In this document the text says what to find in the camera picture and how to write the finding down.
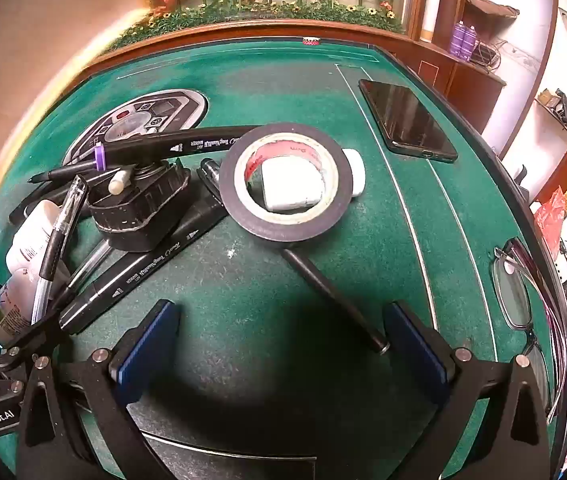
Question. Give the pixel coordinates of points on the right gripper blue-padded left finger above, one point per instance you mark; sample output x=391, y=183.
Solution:
x=53, y=443

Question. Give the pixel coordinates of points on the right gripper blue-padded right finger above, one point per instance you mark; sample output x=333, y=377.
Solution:
x=512, y=441

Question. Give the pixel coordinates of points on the white pill bottle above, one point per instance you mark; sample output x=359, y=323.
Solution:
x=23, y=260

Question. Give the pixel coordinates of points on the black ridged round cap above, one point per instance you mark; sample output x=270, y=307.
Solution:
x=147, y=210

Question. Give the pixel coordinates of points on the clear black gel pen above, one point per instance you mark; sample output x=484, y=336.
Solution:
x=61, y=230

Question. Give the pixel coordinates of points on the black thin pen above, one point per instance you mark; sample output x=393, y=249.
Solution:
x=316, y=279

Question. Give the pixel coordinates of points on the black marker purple cap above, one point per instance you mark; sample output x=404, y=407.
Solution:
x=145, y=150

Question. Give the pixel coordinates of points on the black tape roll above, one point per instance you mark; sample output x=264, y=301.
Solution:
x=241, y=184

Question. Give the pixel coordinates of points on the white small bottle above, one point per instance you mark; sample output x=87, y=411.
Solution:
x=358, y=170

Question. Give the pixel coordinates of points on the purple-framed eyeglasses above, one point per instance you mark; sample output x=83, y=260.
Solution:
x=516, y=280

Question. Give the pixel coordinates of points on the black smartphone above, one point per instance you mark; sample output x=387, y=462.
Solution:
x=406, y=125

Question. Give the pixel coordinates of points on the purple bottles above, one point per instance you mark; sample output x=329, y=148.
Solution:
x=463, y=41

